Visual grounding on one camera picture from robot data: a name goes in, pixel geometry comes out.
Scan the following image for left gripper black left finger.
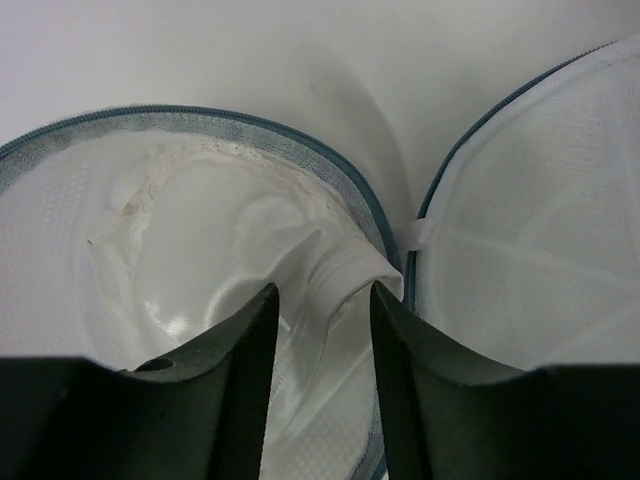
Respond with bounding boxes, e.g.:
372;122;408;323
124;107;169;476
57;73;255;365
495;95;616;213
1;285;278;479

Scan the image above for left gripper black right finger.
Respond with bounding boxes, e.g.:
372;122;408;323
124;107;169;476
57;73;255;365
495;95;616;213
370;283;639;479

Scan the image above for white mesh laundry bag blue trim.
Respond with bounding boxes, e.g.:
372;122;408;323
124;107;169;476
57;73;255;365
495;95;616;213
1;36;639;479

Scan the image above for white satin bra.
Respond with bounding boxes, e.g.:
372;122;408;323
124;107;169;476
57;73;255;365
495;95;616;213
87;139;404;451

